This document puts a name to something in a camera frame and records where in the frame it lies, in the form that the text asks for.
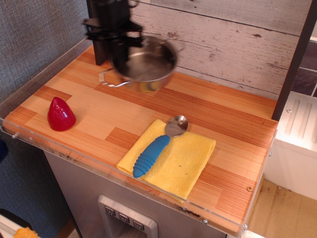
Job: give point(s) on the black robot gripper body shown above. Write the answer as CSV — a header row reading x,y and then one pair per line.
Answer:
x,y
123,28

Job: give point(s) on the white toy sink unit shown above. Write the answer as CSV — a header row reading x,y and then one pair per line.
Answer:
x,y
292,161

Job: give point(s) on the clear acrylic edge guard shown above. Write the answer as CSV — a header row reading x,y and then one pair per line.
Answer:
x,y
223,193

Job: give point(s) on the yellow folded cloth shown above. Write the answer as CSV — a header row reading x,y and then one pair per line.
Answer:
x,y
179,165

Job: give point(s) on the red plastic pepper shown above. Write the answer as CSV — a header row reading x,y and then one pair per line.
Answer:
x,y
60,116

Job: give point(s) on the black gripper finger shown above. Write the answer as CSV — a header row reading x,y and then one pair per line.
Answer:
x,y
119,51

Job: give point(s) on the orange object bottom left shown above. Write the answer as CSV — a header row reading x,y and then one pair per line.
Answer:
x,y
25,233

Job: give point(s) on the dark right frame post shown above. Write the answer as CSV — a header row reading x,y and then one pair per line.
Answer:
x,y
296,60

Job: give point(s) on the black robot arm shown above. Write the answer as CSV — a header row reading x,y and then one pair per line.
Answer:
x,y
112,31

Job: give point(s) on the stainless steel pot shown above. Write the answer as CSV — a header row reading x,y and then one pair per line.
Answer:
x,y
149,68

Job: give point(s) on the blue handled metal spoon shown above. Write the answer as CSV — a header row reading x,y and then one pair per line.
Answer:
x,y
176,127

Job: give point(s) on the grey toy fridge cabinet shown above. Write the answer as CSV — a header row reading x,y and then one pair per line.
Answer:
x,y
104,208

